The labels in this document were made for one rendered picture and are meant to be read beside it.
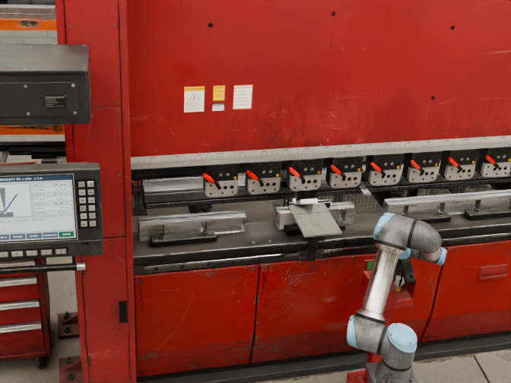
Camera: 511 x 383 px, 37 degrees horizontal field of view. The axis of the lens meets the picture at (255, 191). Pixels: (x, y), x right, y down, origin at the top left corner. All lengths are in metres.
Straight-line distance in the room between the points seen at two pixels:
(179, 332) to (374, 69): 1.55
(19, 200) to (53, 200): 0.11
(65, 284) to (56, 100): 2.37
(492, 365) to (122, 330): 2.09
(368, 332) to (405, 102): 1.14
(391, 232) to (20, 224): 1.37
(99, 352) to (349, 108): 1.60
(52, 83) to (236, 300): 1.61
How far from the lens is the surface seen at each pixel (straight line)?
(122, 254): 3.29
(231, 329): 3.79
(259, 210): 5.48
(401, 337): 2.91
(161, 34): 3.09
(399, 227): 2.94
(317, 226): 3.47
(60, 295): 4.68
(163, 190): 3.71
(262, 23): 3.16
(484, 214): 4.01
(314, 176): 3.53
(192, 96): 3.21
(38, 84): 2.52
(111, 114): 2.97
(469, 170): 3.88
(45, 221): 2.73
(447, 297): 4.14
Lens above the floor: 2.83
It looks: 30 degrees down
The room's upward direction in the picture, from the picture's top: 4 degrees clockwise
